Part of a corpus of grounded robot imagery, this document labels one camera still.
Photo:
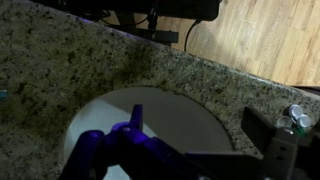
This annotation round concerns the white contact lens case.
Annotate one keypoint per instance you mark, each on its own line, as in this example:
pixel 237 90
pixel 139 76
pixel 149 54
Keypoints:
pixel 296 115

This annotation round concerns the white oval sink basin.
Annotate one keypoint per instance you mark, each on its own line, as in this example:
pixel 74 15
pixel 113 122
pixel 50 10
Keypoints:
pixel 186 120

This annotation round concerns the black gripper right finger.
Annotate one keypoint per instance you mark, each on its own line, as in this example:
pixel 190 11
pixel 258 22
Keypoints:
pixel 281 150

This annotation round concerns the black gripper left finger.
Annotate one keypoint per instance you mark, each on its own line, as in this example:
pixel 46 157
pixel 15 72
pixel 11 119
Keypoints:
pixel 133 153

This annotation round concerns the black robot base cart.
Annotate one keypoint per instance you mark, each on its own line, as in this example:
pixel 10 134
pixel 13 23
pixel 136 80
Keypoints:
pixel 186 8

